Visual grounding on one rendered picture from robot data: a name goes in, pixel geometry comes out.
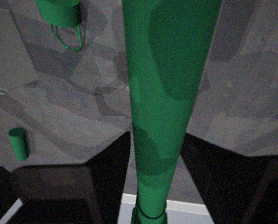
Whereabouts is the dark green cup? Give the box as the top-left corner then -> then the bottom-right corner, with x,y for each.
131,196 -> 168,224

